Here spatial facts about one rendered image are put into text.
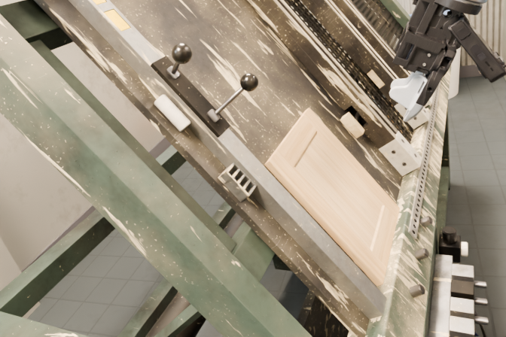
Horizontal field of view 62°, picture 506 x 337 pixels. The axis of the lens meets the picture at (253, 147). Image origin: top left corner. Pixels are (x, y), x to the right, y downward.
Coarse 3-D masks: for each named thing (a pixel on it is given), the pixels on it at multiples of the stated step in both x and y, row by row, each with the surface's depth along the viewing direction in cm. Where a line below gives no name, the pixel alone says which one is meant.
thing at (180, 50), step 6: (174, 48) 76; (180, 48) 76; (186, 48) 76; (174, 54) 76; (180, 54) 76; (186, 54) 76; (174, 60) 77; (180, 60) 76; (186, 60) 77; (174, 66) 83; (168, 72) 86; (174, 72) 85; (174, 78) 86
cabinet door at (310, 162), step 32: (320, 128) 120; (288, 160) 102; (320, 160) 112; (352, 160) 122; (320, 192) 105; (352, 192) 114; (384, 192) 125; (320, 224) 100; (352, 224) 106; (384, 224) 115; (352, 256) 101; (384, 256) 108
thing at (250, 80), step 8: (240, 80) 86; (248, 80) 85; (256, 80) 85; (240, 88) 86; (248, 88) 85; (232, 96) 87; (224, 104) 87; (208, 112) 87; (216, 112) 87; (216, 120) 87
